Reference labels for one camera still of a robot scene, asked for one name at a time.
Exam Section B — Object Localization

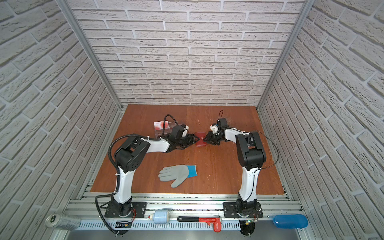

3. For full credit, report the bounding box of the red leather card holder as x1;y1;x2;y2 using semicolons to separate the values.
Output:
195;132;207;147

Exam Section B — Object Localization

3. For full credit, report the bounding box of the clear acrylic card organizer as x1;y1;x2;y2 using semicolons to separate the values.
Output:
154;120;176;138

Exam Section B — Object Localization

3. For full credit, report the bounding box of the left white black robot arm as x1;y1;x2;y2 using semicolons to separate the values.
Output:
97;121;200;217

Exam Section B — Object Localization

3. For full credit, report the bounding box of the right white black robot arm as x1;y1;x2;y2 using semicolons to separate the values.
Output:
203;110;283;216

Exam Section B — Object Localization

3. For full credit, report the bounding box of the red white card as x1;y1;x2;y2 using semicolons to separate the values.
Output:
154;121;169;131

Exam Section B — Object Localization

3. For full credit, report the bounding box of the grey blue work glove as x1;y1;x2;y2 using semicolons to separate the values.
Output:
158;165;198;188

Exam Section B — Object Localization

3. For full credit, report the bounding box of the white plastic bottle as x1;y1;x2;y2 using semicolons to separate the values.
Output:
149;209;170;225

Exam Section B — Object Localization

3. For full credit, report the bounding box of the red black pipe wrench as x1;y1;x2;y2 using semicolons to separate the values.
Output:
177;216;222;233

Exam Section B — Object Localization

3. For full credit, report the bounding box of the blue plastic bottle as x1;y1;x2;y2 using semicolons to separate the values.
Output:
273;215;309;229

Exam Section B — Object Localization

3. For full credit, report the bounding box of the silver drink can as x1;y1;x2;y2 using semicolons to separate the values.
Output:
45;214;81;231

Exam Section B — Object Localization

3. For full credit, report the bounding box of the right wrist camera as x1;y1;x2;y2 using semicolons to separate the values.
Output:
210;124;219;135

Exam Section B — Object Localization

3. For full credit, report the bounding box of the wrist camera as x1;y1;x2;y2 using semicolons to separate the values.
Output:
182;124;189;131
210;124;219;135

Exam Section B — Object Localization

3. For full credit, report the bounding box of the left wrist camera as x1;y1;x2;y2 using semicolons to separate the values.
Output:
182;124;189;131

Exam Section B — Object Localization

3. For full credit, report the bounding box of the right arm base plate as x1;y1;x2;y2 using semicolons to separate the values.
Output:
223;200;264;219

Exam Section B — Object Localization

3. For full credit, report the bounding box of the aluminium rail frame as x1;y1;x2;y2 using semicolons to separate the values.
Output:
52;192;314;240

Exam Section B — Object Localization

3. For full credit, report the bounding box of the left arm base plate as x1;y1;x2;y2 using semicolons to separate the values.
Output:
104;200;147;218

